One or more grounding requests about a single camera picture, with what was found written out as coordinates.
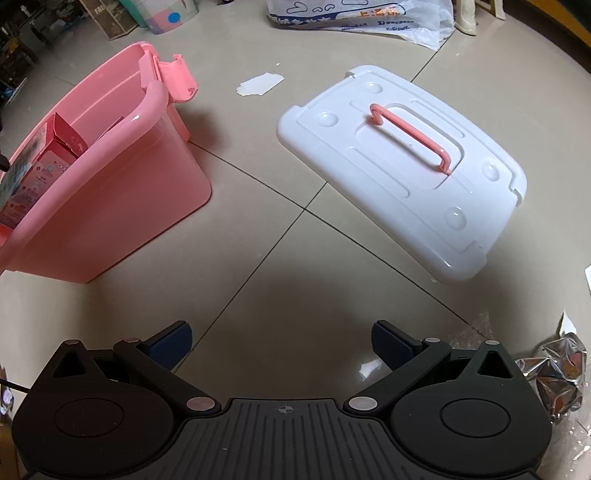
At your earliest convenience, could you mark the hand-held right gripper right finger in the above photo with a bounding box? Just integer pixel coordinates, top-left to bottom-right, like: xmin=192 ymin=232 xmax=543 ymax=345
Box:
xmin=345 ymin=320 xmax=514 ymax=411

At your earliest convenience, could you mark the clear plastic wrap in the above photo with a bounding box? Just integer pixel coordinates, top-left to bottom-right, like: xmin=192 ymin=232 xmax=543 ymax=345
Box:
xmin=450 ymin=311 xmax=511 ymax=354

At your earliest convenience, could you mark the white printed plastic bag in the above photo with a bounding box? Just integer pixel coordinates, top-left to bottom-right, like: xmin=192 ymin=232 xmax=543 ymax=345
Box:
xmin=266 ymin=0 xmax=456 ymax=51

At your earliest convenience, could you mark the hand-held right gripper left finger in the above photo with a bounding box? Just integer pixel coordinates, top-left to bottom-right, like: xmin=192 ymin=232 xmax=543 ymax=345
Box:
xmin=48 ymin=320 xmax=221 ymax=412

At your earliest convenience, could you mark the pink plastic storage box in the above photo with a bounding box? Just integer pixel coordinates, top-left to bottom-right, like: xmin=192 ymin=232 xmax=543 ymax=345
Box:
xmin=0 ymin=41 xmax=213 ymax=284

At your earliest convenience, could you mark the pastel storage bin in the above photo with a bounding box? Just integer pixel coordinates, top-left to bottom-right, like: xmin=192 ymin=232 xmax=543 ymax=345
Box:
xmin=119 ymin=0 xmax=202 ymax=36

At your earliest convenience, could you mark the crumpled silver foil wrapper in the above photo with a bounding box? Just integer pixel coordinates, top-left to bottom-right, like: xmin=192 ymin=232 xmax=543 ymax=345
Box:
xmin=514 ymin=331 xmax=588 ymax=424

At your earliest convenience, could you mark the pink printed carton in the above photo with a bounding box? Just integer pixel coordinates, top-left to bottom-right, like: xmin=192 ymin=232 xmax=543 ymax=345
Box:
xmin=0 ymin=138 xmax=78 ymax=230

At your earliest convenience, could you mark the cream plastic object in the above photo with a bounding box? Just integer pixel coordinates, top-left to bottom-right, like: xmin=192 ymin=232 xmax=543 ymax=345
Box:
xmin=454 ymin=0 xmax=479 ymax=36

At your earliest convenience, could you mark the cardboard box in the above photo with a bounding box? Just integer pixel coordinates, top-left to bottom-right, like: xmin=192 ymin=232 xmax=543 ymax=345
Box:
xmin=85 ymin=0 xmax=140 ymax=41

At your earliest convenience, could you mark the white lid with pink handle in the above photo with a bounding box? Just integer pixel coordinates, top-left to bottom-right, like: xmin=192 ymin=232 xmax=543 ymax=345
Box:
xmin=276 ymin=65 xmax=528 ymax=284

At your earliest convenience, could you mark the white paper scrap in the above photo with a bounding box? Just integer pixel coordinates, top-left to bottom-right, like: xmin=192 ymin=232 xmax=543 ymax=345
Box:
xmin=236 ymin=72 xmax=285 ymax=97

